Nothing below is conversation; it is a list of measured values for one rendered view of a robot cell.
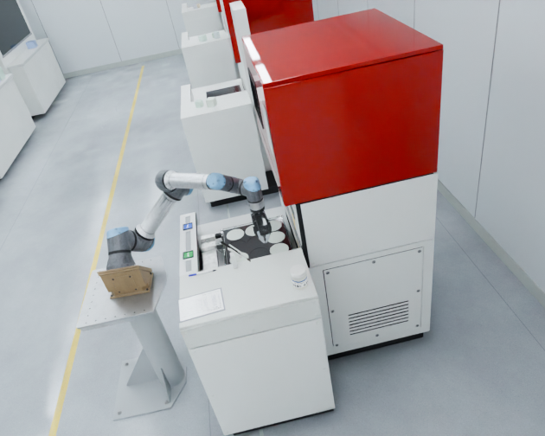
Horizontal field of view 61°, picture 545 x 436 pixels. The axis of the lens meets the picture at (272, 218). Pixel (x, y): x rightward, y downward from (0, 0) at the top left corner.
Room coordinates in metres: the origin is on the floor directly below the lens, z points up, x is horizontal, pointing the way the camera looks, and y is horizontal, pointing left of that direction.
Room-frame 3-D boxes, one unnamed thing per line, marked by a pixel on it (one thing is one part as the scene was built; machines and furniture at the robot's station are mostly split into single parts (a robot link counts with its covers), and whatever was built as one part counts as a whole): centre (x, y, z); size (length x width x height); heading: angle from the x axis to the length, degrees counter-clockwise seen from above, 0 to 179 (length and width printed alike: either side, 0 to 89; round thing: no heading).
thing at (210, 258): (1.95, 0.37, 0.87); 0.36 x 0.08 x 0.03; 3
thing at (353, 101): (2.19, -0.42, 1.52); 0.81 x 0.75 x 0.59; 3
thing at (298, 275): (1.51, -0.06, 1.01); 0.07 x 0.07 x 0.10
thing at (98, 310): (1.91, 0.86, 0.75); 0.45 x 0.44 x 0.13; 91
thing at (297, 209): (2.18, -0.10, 1.02); 0.82 x 0.03 x 0.40; 3
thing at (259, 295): (1.59, 0.19, 0.89); 0.62 x 0.35 x 0.14; 93
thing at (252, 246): (1.98, 0.11, 0.90); 0.34 x 0.34 x 0.01; 3
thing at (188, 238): (2.03, 0.48, 0.89); 0.55 x 0.09 x 0.14; 3
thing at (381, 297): (2.20, -0.44, 0.41); 0.82 x 0.71 x 0.82; 3
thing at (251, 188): (1.84, 0.06, 1.31); 0.09 x 0.08 x 0.11; 48
